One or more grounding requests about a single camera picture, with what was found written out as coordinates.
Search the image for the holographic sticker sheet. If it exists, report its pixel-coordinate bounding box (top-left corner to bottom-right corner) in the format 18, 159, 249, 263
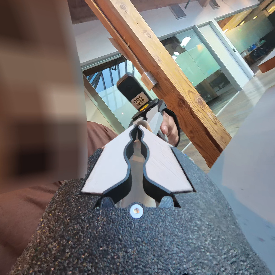
121, 120, 160, 208

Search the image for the wooden post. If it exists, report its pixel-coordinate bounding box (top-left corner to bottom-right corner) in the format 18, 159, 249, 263
85, 0, 232, 168

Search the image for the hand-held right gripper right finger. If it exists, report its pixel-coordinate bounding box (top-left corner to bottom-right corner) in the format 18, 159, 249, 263
137, 124, 194, 194

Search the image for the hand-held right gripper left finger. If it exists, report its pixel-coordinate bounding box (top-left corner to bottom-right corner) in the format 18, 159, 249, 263
81, 124, 138, 196

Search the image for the grey socket box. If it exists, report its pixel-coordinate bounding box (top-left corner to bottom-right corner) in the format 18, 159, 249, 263
141, 71, 155, 90

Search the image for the neighbouring grey table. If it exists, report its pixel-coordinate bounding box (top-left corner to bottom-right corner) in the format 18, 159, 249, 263
258, 48, 275, 73

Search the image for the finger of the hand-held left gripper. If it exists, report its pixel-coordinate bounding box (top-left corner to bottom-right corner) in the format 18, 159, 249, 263
148, 112, 164, 138

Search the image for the person's left hand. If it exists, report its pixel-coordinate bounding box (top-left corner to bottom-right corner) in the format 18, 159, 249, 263
160, 113, 177, 145

